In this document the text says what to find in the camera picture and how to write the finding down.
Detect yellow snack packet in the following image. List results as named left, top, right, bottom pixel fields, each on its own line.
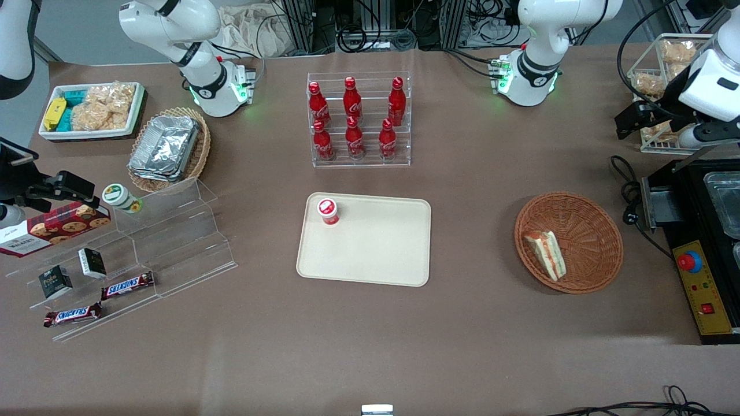
left=44, top=97, right=67, bottom=131

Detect stacked aluminium foil containers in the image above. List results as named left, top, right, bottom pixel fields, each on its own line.
left=128, top=114, right=201, bottom=183

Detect white rectangular snack bin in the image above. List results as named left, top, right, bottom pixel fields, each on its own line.
left=39, top=82, right=145, bottom=141

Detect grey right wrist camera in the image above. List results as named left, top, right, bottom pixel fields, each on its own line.
left=0, top=203, right=27, bottom=229

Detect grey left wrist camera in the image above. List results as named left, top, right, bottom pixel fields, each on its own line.
left=676, top=127, right=704, bottom=150

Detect beige cloth bag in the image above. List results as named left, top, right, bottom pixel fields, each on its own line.
left=220, top=5, right=291, bottom=58

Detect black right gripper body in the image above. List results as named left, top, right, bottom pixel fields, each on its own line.
left=0, top=165, right=60, bottom=205

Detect black machine with yellow panel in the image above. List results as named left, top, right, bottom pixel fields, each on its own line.
left=641, top=144, right=740, bottom=346

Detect clear acrylic bottle rack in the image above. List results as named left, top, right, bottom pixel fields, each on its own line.
left=306, top=72, right=412, bottom=168

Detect brown snickers bar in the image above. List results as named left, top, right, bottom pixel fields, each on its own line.
left=101, top=272, right=155, bottom=301
left=43, top=302, right=103, bottom=328

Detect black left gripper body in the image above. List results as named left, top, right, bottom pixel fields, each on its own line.
left=649, top=99, right=704, bottom=136

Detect red cola bottle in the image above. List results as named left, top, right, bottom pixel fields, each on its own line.
left=345, top=116, right=366, bottom=159
left=379, top=118, right=398, bottom=160
left=313, top=120, right=335, bottom=162
left=308, top=81, right=331, bottom=128
left=343, top=76, right=362, bottom=122
left=387, top=76, right=406, bottom=127

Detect steel machine pan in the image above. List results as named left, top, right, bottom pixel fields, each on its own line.
left=702, top=172, right=740, bottom=240

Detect small black snack box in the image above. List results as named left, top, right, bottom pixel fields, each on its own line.
left=39, top=266, right=73, bottom=299
left=78, top=247, right=108, bottom=279

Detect beige plastic tray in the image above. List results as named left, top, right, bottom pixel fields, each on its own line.
left=296, top=192, right=432, bottom=287

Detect red tartan cookie box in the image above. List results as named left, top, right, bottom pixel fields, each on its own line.
left=0, top=202, right=112, bottom=258

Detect white wire basket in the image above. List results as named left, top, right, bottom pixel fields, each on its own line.
left=627, top=34, right=720, bottom=155

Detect silver aluminium frame post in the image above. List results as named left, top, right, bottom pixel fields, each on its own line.
left=284, top=0, right=316, bottom=54
left=444, top=0, right=468, bottom=48

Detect clear acrylic step shelf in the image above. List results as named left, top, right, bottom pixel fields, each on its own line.
left=6, top=178, right=238, bottom=343

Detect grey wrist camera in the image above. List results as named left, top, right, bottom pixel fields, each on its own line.
left=0, top=203, right=27, bottom=229
left=676, top=127, right=704, bottom=150

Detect oval light wicker basket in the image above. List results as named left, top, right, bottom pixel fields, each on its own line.
left=127, top=107, right=212, bottom=193

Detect black power cable with plug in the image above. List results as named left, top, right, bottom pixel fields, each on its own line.
left=610, top=155, right=675, bottom=258

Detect round brown wicker basket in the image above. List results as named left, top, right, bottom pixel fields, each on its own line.
left=514, top=191, right=624, bottom=295

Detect clear bag of rice crackers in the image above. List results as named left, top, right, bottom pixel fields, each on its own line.
left=71, top=84, right=137, bottom=132

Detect black floor cables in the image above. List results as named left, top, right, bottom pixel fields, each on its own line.
left=546, top=385, right=740, bottom=416

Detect red lid yogurt cup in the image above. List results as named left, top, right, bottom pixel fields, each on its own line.
left=317, top=198, right=340, bottom=226

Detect green lid white cup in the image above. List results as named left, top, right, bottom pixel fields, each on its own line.
left=102, top=184, right=143, bottom=214

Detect triangular sandwich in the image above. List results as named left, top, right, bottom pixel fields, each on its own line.
left=523, top=230, right=567, bottom=283

